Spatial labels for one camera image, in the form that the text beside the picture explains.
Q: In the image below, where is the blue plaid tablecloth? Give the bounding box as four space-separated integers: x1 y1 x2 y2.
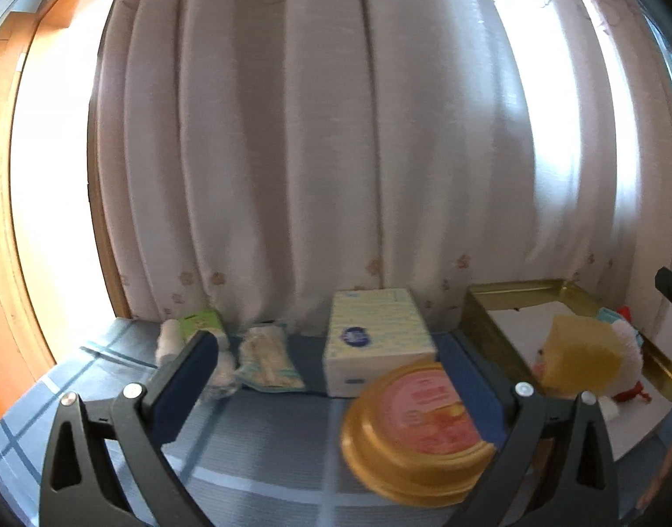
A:
0 314 672 527

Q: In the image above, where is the wooden door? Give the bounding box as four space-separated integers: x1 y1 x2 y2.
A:
0 0 115 418

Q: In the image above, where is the white fluffy plush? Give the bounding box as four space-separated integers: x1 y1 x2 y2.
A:
599 317 650 422

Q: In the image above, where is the teal cloth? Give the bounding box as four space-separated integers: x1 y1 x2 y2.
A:
597 307 643 345

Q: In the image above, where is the dark wooden door frame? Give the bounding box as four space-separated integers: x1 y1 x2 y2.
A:
86 49 133 319

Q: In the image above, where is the yellow blue tissue box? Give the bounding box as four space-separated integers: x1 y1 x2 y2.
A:
323 288 436 398

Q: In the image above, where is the green tissue packet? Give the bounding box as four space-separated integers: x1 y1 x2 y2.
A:
180 309 230 351

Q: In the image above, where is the white floral curtain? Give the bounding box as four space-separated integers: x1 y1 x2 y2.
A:
95 0 672 335

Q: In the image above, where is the round gold pink food container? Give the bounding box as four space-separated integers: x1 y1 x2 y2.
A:
341 361 496 508

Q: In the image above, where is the yellow sponge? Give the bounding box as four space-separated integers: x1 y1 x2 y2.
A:
539 315 624 396

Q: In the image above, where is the cotton swab plastic bag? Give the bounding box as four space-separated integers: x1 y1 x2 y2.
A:
236 325 306 394

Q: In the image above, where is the gold metal tray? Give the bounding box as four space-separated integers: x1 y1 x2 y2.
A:
460 280 672 459

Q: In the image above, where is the clear bag of cotton balls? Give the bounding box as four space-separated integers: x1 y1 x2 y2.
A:
200 350 241 402

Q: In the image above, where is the red embroidered pouch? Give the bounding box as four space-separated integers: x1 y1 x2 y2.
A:
611 306 652 403

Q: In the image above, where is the white gauze roll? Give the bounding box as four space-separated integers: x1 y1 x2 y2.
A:
155 319 185 366

